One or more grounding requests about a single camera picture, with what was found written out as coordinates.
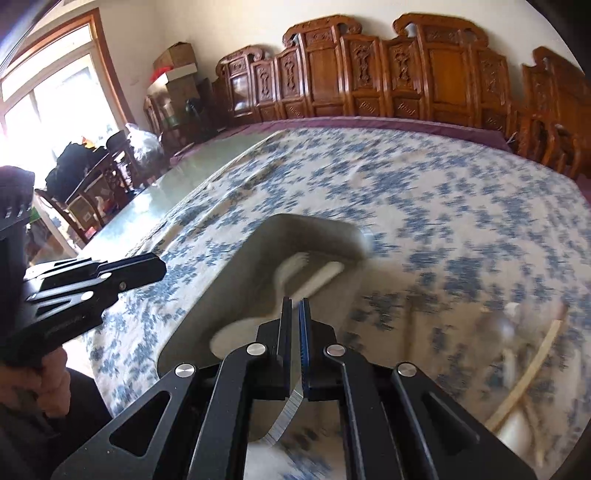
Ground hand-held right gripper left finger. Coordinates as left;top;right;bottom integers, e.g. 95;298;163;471
51;298;294;480

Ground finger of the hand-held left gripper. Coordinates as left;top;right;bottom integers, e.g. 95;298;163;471
25;273;129;325
24;252;168;296

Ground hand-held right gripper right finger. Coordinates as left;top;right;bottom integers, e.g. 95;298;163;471
298;298;539;480

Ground white plastic fork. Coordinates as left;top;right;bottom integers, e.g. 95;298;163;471
273;251;311;296

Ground stainless steel tray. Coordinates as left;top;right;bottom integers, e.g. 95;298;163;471
157;213;375;446

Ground person's left hand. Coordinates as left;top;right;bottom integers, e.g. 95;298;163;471
0;348;72;416

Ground wooden chair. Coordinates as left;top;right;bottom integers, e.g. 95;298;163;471
36;131;141;245

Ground person's dark clothing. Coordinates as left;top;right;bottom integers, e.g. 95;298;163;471
0;369;114;480

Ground black bag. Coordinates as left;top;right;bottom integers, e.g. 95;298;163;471
45;141;101;195

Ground clear plastic bag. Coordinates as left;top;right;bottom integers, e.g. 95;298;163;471
126;123;163;182

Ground wooden armchair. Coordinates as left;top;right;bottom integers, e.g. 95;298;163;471
143;91;219;155

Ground blue floral tablecloth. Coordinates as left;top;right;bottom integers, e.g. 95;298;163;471
85;127;591;480

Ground wooden framed window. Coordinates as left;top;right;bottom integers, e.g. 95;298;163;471
0;8;136;185

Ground large brown cardboard box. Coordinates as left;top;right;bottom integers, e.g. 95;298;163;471
164;76;205;101

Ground white and red box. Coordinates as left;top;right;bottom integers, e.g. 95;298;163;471
148;64;198;88

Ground small carved wooden bench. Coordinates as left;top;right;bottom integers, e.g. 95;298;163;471
215;45;283;127

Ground purple cloth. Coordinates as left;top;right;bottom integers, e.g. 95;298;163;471
170;116;514;168

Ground large carved wooden bench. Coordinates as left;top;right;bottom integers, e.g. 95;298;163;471
281;14;525;131

